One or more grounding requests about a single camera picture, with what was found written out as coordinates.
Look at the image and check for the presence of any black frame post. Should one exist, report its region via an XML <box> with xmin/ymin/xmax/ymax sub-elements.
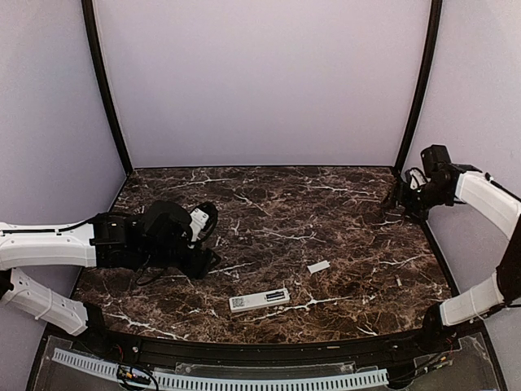
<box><xmin>392</xmin><ymin>0</ymin><xmax>443</xmax><ymax>178</ymax></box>
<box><xmin>81</xmin><ymin>0</ymin><xmax>134</xmax><ymax>176</ymax></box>

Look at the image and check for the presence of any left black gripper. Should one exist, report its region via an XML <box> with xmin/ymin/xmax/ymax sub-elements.
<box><xmin>138</xmin><ymin>239</ymin><xmax>221</xmax><ymax>279</ymax></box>

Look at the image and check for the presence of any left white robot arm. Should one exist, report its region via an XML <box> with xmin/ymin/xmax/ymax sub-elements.
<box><xmin>1</xmin><ymin>200</ymin><xmax>221</xmax><ymax>355</ymax></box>

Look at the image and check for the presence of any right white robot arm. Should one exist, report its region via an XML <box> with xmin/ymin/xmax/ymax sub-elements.
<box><xmin>383</xmin><ymin>144</ymin><xmax>520</xmax><ymax>354</ymax></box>

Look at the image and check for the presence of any grey battery cover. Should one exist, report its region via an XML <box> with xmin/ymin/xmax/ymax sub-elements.
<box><xmin>307</xmin><ymin>261</ymin><xmax>331</xmax><ymax>275</ymax></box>

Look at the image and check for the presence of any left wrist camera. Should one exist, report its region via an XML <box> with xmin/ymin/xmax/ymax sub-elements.
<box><xmin>190</xmin><ymin>202</ymin><xmax>218</xmax><ymax>245</ymax></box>

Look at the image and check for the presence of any blue battery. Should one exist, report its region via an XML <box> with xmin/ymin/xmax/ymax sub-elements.
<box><xmin>265</xmin><ymin>291</ymin><xmax>286</xmax><ymax>302</ymax></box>

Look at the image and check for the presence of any white remote control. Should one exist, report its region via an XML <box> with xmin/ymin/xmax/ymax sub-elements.
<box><xmin>229</xmin><ymin>288</ymin><xmax>290</xmax><ymax>313</ymax></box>

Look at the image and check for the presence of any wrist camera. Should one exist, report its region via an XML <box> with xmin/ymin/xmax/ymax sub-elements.
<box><xmin>190</xmin><ymin>202</ymin><xmax>218</xmax><ymax>245</ymax></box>
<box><xmin>405</xmin><ymin>167</ymin><xmax>428</xmax><ymax>191</ymax></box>

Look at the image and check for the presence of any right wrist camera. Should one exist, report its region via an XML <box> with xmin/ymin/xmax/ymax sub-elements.
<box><xmin>405</xmin><ymin>167</ymin><xmax>428</xmax><ymax>191</ymax></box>

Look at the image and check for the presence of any white cable duct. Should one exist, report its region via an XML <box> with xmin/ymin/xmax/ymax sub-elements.
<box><xmin>52</xmin><ymin>348</ymin><xmax>389</xmax><ymax>390</ymax></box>

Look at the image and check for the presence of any left black frame post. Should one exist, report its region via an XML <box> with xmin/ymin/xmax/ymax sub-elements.
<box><xmin>81</xmin><ymin>0</ymin><xmax>134</xmax><ymax>176</ymax></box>

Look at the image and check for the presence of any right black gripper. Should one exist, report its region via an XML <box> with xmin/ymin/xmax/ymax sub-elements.
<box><xmin>382</xmin><ymin>181</ymin><xmax>452</xmax><ymax>226</ymax></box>

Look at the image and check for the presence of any right black frame post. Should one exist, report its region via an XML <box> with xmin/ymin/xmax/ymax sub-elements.
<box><xmin>392</xmin><ymin>0</ymin><xmax>443</xmax><ymax>178</ymax></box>

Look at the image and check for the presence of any black front rail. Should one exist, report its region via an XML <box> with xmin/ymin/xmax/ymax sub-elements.
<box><xmin>75</xmin><ymin>330</ymin><xmax>457</xmax><ymax>368</ymax></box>

